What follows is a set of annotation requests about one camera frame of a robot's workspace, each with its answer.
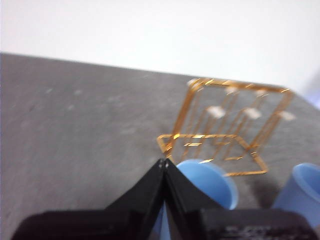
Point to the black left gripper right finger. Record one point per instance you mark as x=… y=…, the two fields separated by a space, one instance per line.
x=200 y=220

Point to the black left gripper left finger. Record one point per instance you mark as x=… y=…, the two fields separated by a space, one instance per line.
x=130 y=212

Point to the blue ribbed cup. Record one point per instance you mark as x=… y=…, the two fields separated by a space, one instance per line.
x=210 y=182
x=297 y=190

